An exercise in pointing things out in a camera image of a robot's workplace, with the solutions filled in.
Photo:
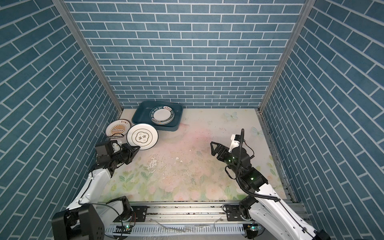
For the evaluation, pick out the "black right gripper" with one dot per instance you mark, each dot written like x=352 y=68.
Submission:
x=221 y=147

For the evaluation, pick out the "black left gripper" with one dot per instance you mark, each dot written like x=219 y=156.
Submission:
x=130 y=153

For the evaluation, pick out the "orange sunburst plate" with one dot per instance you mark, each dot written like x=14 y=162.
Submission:
x=118 y=129

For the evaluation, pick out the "white plate green flower outline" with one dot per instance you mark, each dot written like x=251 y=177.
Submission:
x=142 y=135

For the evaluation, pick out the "teal plastic bin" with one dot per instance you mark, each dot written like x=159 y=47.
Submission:
x=142 y=115

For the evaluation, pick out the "green lettered rim plate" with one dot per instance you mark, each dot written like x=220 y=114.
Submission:
x=162 y=115

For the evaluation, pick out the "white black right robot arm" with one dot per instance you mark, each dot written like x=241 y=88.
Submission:
x=262 y=204

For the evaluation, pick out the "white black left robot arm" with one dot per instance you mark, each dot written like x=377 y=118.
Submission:
x=85 y=218

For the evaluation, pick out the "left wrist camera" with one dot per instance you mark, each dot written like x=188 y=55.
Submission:
x=116 y=146

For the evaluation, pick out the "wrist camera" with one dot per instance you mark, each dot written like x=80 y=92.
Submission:
x=235 y=142
x=116 y=146

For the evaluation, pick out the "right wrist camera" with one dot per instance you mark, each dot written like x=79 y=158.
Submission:
x=235 y=142

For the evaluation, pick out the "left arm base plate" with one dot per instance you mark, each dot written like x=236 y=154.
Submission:
x=138 y=214

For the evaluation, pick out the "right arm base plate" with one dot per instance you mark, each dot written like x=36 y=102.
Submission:
x=235 y=213

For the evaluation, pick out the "aluminium mounting rail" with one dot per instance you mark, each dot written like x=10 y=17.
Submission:
x=169 y=219

